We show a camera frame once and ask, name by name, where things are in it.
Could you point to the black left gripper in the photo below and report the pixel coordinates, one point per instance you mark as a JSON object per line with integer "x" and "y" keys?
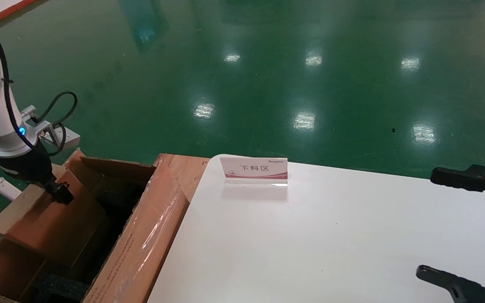
{"x": 27, "y": 168}

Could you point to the large open cardboard box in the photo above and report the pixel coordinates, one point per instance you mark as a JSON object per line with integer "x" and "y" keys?
{"x": 150, "y": 235}

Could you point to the acrylic sign with red print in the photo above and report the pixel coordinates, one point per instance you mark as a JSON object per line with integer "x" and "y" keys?
{"x": 254, "y": 168}

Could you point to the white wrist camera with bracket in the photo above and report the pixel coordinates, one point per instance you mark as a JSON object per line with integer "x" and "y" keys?
{"x": 70, "y": 136}

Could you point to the black foam block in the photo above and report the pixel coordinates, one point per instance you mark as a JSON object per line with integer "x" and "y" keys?
{"x": 118, "y": 198}
{"x": 61, "y": 288}

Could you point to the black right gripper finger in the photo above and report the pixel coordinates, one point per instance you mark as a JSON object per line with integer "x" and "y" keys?
{"x": 465, "y": 292}
{"x": 478, "y": 179}

